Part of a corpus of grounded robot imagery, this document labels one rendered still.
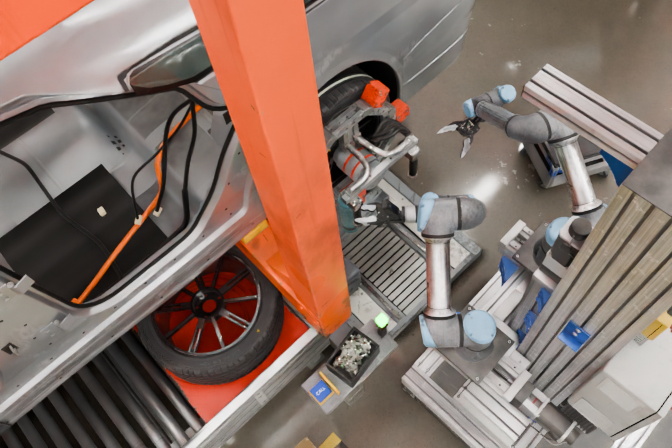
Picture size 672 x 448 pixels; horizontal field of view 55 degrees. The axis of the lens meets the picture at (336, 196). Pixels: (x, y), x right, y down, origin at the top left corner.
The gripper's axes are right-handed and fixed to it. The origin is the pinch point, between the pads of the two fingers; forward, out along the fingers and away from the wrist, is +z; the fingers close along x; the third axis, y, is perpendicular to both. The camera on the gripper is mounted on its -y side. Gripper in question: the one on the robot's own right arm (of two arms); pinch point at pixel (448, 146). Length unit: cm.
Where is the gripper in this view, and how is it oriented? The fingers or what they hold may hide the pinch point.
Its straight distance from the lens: 292.6
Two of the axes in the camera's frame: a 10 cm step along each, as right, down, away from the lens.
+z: -7.0, 7.0, -1.1
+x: 7.0, 7.1, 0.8
